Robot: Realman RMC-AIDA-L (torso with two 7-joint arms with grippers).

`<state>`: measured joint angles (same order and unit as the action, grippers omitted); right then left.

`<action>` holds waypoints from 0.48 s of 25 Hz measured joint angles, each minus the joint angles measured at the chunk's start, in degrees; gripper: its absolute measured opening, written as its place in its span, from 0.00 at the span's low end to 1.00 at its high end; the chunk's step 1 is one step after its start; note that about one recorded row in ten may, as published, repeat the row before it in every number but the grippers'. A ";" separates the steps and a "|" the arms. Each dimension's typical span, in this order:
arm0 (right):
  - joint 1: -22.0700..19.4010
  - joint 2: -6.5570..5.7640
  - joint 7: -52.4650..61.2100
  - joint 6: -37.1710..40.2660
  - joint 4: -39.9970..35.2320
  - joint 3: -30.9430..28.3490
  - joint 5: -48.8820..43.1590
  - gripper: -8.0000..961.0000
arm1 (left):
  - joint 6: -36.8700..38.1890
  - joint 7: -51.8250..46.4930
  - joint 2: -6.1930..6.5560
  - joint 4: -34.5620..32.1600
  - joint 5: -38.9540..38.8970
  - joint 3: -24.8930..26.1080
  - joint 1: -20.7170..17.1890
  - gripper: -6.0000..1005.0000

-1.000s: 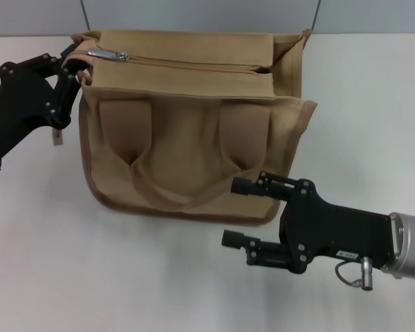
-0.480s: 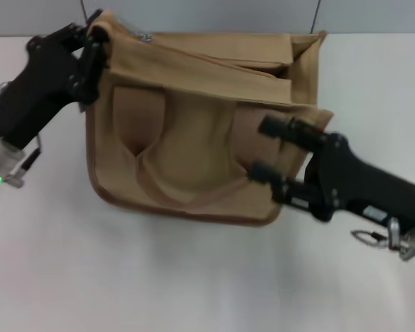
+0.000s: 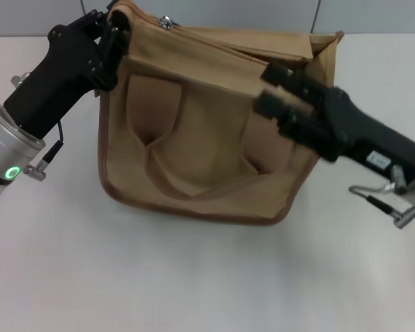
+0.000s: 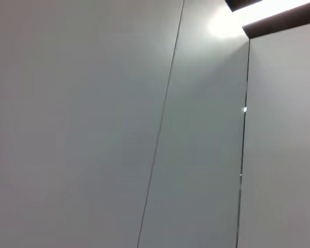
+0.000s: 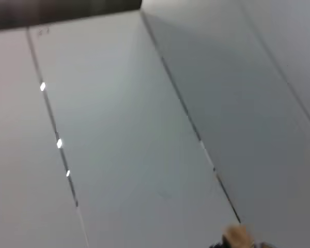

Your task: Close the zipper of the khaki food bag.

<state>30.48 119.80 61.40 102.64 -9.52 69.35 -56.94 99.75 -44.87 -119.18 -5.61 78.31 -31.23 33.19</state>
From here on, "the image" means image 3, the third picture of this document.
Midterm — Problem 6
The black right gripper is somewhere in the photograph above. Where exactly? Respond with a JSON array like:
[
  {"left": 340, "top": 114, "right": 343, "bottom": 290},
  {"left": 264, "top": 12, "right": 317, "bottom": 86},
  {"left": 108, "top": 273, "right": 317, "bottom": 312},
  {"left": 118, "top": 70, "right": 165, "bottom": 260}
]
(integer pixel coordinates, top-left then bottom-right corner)
[{"left": 253, "top": 59, "right": 415, "bottom": 183}]

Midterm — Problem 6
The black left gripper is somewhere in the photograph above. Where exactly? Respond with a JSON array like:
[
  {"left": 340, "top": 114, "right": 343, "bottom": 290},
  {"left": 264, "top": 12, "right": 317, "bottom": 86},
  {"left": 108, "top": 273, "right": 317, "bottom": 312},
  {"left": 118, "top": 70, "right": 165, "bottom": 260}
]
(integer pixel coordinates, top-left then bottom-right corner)
[{"left": 3, "top": 1, "right": 130, "bottom": 140}]

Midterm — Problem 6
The khaki canvas food bag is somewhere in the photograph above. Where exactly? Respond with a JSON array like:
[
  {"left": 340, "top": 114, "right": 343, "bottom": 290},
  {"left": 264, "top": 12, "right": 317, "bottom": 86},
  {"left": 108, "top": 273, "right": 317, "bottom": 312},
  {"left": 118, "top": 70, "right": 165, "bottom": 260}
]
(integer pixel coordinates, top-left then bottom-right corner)
[{"left": 95, "top": 0, "right": 345, "bottom": 228}]

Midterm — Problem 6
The left gripper cable with plug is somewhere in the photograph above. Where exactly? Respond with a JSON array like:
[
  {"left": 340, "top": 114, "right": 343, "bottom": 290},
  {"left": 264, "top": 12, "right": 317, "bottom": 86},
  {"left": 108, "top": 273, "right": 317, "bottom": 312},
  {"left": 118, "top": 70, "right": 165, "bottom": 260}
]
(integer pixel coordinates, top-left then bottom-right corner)
[{"left": 10, "top": 71, "right": 66, "bottom": 178}]

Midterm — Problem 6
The gripper cable with plug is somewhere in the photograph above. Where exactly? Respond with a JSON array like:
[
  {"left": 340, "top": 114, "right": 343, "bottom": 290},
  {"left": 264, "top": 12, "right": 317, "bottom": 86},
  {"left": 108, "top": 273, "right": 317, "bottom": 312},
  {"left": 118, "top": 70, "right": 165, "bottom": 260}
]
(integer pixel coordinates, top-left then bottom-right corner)
[
  {"left": 347, "top": 165, "right": 415, "bottom": 230},
  {"left": 10, "top": 71, "right": 66, "bottom": 178}
]

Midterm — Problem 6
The right gripper cable with plug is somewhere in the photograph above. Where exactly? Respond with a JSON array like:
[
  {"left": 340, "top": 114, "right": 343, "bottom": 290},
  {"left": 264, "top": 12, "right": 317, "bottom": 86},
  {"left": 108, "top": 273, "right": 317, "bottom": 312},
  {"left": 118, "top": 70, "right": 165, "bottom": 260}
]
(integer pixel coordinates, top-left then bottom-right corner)
[{"left": 347, "top": 165, "right": 415, "bottom": 230}]

